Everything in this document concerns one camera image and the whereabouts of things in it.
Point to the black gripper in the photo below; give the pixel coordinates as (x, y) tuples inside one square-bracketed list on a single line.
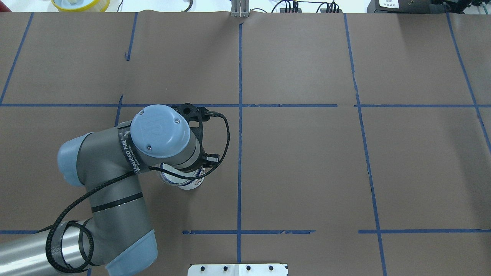
[(200, 167)]

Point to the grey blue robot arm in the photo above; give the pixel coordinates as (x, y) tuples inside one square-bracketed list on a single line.
[(110, 225)]

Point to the white enamel mug blue rim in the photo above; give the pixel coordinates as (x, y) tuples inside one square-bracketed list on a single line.
[(184, 184)]

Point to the black box device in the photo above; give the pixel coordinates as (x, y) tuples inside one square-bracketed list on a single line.
[(405, 7)]

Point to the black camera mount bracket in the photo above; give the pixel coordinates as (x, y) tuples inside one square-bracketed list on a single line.
[(196, 114)]

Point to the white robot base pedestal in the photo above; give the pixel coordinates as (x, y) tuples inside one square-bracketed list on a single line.
[(251, 269)]

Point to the aluminium frame post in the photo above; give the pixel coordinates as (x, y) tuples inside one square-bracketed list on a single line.
[(240, 8)]

